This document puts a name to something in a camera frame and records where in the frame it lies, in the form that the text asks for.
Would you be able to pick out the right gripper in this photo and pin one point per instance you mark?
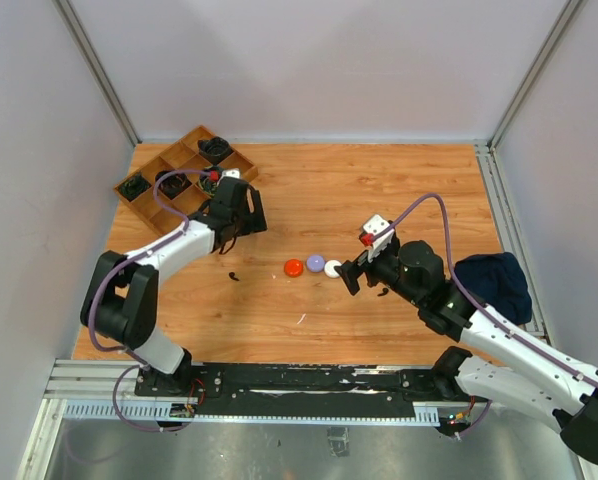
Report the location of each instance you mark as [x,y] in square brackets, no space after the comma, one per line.
[351,271]

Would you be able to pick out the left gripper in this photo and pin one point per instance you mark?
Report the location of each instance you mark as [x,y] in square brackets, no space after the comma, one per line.
[255,220]

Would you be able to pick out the white charging case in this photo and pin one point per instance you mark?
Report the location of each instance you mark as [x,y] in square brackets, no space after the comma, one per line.
[331,268]

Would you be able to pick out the purple earbud charging case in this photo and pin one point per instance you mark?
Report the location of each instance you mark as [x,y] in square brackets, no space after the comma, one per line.
[315,263]

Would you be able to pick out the orange charging case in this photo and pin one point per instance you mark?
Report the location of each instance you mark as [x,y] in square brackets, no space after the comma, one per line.
[293,268]

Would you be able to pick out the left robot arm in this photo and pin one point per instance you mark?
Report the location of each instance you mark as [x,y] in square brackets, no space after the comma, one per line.
[120,307]

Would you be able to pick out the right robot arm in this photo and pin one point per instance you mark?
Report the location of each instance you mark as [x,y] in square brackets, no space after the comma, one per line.
[495,359]

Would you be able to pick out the black yellow rolled item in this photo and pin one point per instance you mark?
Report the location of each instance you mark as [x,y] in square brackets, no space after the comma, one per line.
[208,182]

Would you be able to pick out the black rolled item top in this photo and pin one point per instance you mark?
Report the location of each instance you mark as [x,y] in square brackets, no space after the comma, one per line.
[214,150]

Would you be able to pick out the black red rolled item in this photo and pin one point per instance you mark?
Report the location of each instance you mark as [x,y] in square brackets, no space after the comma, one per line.
[172,185]

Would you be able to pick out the wooden compartment tray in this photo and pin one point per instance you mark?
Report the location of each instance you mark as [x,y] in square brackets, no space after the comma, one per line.
[180,157]

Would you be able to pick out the black green rolled item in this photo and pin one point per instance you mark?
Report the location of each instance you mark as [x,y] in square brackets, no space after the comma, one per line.
[133,187]

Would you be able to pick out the dark blue cloth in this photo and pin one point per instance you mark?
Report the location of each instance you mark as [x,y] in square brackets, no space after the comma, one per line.
[499,280]

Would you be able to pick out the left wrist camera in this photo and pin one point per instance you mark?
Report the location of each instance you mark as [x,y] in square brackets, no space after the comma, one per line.
[231,173]

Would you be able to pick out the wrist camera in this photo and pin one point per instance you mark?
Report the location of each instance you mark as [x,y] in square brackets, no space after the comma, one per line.
[376,231]
[231,173]

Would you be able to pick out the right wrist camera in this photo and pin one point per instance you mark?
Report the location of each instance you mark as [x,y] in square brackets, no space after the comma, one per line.
[376,231]

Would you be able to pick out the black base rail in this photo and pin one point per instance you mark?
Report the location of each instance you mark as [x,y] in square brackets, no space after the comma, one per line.
[302,391]

